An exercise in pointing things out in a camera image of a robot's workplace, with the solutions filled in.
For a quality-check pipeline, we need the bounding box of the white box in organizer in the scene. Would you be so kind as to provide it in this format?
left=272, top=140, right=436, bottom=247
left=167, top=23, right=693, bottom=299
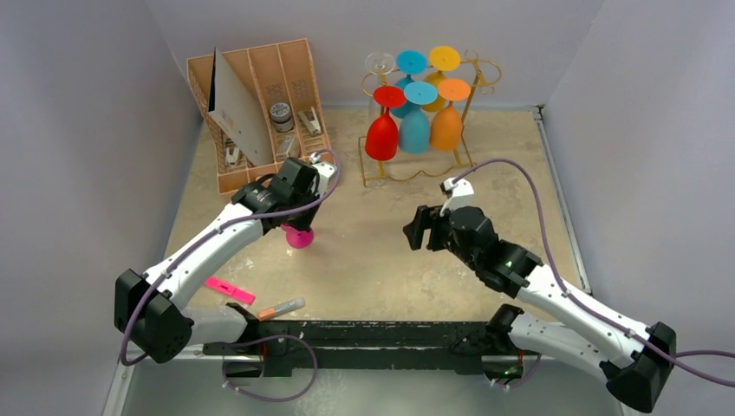
left=275, top=134, right=301, bottom=162

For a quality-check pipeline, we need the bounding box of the stapler in organizer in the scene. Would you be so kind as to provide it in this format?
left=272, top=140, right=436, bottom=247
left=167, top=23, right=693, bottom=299
left=298, top=106, right=322, bottom=136

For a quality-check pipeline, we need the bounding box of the red wine glass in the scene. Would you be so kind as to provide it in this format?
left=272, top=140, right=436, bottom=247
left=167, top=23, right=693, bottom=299
left=365, top=85, right=407, bottom=161

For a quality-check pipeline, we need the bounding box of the pink highlighter marker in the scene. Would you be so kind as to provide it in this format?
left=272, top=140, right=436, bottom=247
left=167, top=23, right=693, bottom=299
left=205, top=276, right=256, bottom=306

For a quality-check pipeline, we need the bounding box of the magenta wine glass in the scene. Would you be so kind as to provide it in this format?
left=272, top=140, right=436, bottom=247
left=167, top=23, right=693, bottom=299
left=281, top=224, right=315, bottom=250

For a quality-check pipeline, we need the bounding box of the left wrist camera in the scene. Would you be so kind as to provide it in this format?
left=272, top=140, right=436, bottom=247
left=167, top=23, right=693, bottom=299
left=309, top=153, right=339, bottom=195

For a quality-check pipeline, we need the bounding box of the small round tin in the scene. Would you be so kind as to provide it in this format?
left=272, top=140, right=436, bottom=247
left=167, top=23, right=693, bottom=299
left=269, top=102, right=295, bottom=133

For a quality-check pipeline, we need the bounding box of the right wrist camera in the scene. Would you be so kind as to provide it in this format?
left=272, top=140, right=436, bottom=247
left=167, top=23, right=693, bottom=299
left=439, top=178, right=475, bottom=217

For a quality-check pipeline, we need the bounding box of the orange wine glass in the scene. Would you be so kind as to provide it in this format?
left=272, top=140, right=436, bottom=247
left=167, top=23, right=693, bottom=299
left=430, top=78, right=472, bottom=152

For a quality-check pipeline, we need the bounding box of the gold wine glass rack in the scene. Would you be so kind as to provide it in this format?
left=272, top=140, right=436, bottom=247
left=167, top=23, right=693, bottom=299
left=357, top=50, right=503, bottom=185

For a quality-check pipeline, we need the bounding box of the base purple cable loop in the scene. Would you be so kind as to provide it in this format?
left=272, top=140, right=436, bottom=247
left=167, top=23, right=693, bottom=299
left=221, top=335, right=319, bottom=404

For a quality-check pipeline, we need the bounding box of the blue wine glass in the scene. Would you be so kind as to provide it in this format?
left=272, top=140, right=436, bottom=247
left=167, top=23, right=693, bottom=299
left=399, top=81, right=438, bottom=155
left=391, top=49, right=428, bottom=119

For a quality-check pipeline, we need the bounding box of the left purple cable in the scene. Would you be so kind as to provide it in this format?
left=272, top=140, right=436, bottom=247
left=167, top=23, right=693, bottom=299
left=119, top=149, right=343, bottom=367

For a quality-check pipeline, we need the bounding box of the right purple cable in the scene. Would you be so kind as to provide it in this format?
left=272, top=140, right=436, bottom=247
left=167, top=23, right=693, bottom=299
left=451, top=158, right=735, bottom=389

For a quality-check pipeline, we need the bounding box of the clear wine glass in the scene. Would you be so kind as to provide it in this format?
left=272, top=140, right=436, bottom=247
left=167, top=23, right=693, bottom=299
left=361, top=52, right=395, bottom=121

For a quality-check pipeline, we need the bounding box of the grey orange marker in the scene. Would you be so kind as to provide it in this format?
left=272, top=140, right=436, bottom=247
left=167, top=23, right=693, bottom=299
left=257, top=297, right=305, bottom=321

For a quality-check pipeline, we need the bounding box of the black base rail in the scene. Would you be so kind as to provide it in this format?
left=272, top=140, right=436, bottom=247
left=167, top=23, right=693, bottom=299
left=203, top=320, right=537, bottom=380

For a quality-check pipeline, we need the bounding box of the yellow wine glass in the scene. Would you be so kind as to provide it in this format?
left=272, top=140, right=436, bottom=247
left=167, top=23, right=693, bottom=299
left=421, top=45, right=461, bottom=113

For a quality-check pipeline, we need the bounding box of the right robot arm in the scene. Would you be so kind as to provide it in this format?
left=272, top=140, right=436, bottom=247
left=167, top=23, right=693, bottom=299
left=402, top=205, right=677, bottom=413

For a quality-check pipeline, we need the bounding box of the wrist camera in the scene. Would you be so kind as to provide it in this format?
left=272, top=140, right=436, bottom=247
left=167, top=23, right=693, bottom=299
left=439, top=178, right=475, bottom=217
left=309, top=153, right=339, bottom=195

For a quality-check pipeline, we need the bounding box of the peach file organizer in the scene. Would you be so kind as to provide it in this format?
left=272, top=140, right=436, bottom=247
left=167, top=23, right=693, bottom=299
left=187, top=39, right=330, bottom=194

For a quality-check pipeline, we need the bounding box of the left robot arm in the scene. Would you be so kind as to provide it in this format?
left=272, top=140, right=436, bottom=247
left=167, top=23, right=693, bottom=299
left=114, top=152, right=340, bottom=366

